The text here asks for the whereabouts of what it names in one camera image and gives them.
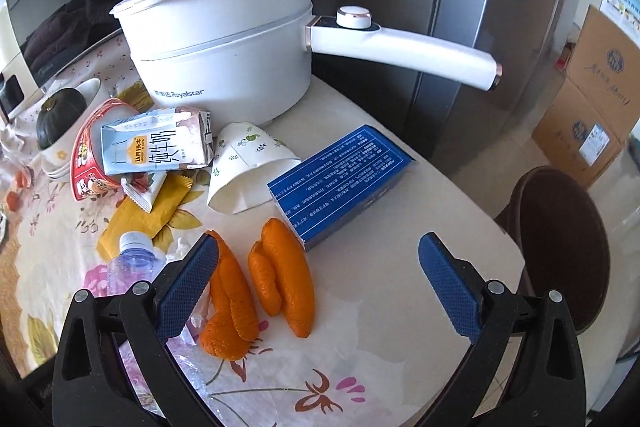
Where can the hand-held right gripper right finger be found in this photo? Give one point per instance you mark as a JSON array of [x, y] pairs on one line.
[[450, 287]]

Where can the wall poster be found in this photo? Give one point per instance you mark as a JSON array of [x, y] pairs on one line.
[[625, 2]]

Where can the white ceramic spoon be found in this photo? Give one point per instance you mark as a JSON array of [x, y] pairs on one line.
[[90, 89]]

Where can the silver refrigerator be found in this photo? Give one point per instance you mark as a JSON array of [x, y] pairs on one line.
[[450, 7]]

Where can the small cardboard box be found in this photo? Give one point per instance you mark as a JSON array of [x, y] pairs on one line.
[[575, 137]]

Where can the white electric cooking pot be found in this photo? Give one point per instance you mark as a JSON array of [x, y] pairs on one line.
[[225, 67]]

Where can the dark green pumpkin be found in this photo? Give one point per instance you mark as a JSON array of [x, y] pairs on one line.
[[60, 117]]

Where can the blue milk carton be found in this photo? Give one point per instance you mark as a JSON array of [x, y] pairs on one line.
[[150, 147]]

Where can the white floral bowl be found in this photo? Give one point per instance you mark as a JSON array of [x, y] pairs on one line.
[[55, 157]]

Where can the orange peel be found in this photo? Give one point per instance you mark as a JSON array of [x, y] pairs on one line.
[[230, 302], [290, 267]]

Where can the blue cardboard box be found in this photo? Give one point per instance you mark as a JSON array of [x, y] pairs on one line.
[[340, 187]]

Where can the large cardboard box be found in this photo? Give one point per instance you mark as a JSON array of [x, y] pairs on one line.
[[610, 67]]

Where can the small red fruit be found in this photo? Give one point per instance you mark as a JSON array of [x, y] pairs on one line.
[[22, 178], [12, 202]]

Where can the crushed floral paper cup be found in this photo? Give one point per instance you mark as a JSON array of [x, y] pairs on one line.
[[240, 167]]

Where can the floral tablecloth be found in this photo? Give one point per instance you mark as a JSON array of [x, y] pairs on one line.
[[375, 307]]

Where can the yellow snack wrapper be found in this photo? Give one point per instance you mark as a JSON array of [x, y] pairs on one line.
[[135, 222]]

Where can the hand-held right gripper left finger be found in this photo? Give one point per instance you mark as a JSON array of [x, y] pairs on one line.
[[187, 287]]

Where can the clear plastic bottle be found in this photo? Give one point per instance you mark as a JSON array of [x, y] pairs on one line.
[[132, 257]]

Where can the white snack wrapper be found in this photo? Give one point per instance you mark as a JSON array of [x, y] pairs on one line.
[[145, 192]]

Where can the red instant noodle cup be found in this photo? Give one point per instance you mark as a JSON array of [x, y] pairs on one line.
[[87, 162]]

